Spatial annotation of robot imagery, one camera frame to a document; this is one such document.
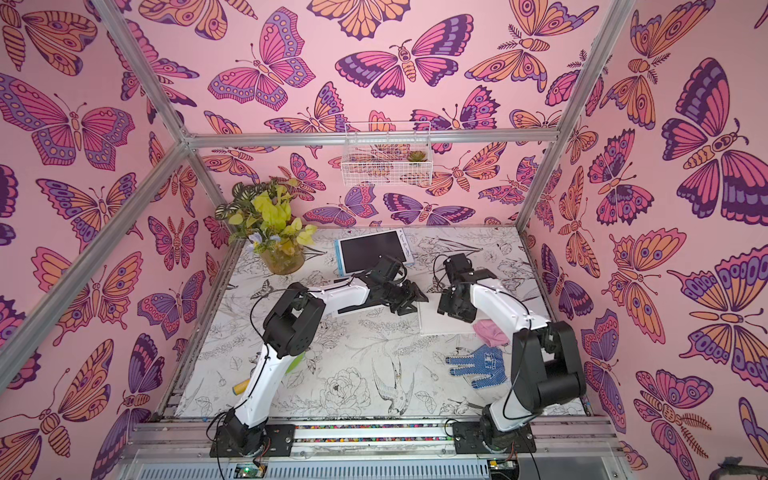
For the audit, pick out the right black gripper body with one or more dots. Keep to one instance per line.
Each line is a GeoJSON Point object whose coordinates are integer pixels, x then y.
{"type": "Point", "coordinates": [455, 301]}

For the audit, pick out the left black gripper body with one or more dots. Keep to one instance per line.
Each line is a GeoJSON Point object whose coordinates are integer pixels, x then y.
{"type": "Point", "coordinates": [400, 299]}

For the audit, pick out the pink cloth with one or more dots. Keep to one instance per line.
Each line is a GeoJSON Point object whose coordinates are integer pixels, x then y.
{"type": "Point", "coordinates": [490, 333]}

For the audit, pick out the white drawing tablet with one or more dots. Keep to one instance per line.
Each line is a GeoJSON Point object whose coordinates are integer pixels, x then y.
{"type": "Point", "coordinates": [433, 323]}
{"type": "Point", "coordinates": [356, 308]}

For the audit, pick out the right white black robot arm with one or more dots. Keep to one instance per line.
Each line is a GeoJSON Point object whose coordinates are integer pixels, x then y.
{"type": "Point", "coordinates": [545, 360]}

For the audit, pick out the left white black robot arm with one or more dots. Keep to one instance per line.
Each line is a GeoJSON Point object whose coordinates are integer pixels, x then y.
{"type": "Point", "coordinates": [289, 328]}

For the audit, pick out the far blue-edged drawing tablet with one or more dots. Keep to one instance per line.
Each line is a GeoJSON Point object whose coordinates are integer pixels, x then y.
{"type": "Point", "coordinates": [361, 252]}

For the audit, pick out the small succulent in basket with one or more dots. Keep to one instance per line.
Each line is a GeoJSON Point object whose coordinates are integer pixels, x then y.
{"type": "Point", "coordinates": [417, 156]}

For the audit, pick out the potted plant glass vase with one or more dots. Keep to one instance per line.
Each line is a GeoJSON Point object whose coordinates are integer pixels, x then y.
{"type": "Point", "coordinates": [262, 214]}

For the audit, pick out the white wire wall basket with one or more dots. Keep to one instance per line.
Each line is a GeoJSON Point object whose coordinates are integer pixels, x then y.
{"type": "Point", "coordinates": [376, 153]}

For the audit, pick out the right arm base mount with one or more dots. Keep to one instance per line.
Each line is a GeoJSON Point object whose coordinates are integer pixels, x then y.
{"type": "Point", "coordinates": [482, 437]}

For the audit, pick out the green trowel yellow handle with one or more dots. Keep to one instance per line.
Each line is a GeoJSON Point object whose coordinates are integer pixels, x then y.
{"type": "Point", "coordinates": [239, 388]}

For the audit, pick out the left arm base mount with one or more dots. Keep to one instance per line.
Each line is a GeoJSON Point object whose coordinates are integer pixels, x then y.
{"type": "Point", "coordinates": [233, 439]}

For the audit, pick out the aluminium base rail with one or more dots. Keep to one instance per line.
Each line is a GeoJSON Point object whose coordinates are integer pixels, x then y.
{"type": "Point", "coordinates": [553, 448]}

